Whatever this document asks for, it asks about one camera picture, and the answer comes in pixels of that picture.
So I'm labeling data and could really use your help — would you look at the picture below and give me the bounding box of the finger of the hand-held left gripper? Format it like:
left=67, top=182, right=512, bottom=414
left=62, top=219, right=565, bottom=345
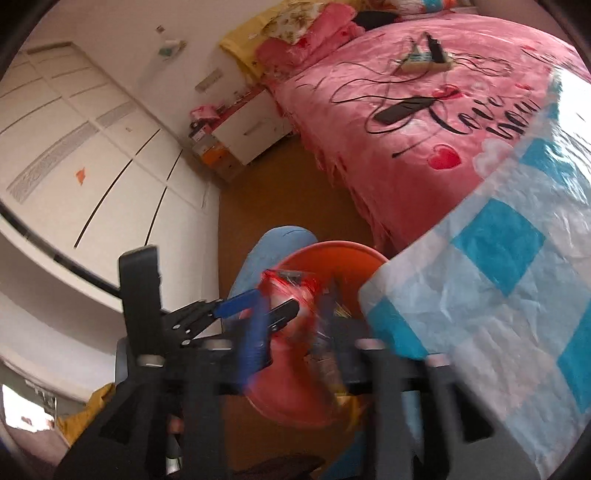
left=159, top=290, right=262, bottom=334
left=180, top=299, right=302, bottom=348

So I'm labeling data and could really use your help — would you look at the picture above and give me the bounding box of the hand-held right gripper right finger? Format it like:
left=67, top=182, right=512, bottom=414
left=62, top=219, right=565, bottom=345
left=321, top=291, right=467, bottom=480

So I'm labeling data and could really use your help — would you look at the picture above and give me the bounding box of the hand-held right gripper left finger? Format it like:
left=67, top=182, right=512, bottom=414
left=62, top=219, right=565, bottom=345
left=54, top=294, right=274, bottom=480

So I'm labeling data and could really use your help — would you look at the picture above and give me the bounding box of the red snack wrapper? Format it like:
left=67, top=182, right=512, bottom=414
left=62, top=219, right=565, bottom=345
left=261, top=270, right=321, bottom=305

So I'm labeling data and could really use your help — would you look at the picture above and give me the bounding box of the orange plastic bucket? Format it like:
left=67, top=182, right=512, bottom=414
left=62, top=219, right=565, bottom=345
left=245, top=240, right=389, bottom=428

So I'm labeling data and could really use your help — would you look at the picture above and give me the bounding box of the person's leg in blue jeans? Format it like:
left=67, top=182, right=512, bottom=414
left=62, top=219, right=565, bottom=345
left=226, top=225, right=319, bottom=324

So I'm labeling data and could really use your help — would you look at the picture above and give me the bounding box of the orange box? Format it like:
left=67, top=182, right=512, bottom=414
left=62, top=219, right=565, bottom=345
left=201, top=143, right=232, bottom=169

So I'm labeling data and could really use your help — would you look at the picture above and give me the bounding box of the white wardrobe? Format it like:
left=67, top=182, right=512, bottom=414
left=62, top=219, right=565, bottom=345
left=0, top=41, right=208, bottom=287

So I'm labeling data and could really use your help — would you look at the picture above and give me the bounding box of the blue checkered tablecloth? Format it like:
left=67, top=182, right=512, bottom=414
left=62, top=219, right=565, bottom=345
left=359, top=69, right=591, bottom=480

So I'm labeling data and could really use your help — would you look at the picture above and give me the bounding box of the white nightstand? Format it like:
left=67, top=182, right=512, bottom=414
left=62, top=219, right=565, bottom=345
left=210, top=90, right=296, bottom=167

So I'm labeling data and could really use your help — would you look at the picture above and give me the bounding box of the pink printed blanket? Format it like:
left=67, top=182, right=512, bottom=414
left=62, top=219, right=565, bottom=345
left=272, top=14, right=578, bottom=259

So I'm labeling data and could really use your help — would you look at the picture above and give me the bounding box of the black remote control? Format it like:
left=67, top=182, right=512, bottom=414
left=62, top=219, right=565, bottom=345
left=374, top=96, right=437, bottom=124

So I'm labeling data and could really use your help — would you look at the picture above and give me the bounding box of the yellow blanket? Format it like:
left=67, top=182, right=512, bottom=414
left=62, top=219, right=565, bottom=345
left=219, top=0, right=296, bottom=77

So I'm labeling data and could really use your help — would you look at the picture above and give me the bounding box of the white power strip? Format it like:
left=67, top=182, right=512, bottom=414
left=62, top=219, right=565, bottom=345
left=392, top=48, right=455, bottom=75

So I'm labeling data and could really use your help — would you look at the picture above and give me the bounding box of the pink folded blanket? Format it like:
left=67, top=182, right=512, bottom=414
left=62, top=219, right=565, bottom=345
left=256, top=4, right=365, bottom=70

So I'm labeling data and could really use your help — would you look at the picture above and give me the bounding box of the floral pillow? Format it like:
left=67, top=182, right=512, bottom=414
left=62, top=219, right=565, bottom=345
left=265, top=4, right=331, bottom=44

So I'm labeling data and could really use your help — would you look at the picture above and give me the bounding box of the black charger plug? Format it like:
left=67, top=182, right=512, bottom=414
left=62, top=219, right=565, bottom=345
left=425, top=32, right=445, bottom=63

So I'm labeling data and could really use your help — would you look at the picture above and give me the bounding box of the black cloth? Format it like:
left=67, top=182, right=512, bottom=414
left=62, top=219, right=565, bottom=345
left=355, top=10, right=400, bottom=28

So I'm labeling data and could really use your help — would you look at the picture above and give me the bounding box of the black cable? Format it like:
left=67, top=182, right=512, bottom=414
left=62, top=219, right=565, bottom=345
left=330, top=55, right=416, bottom=108

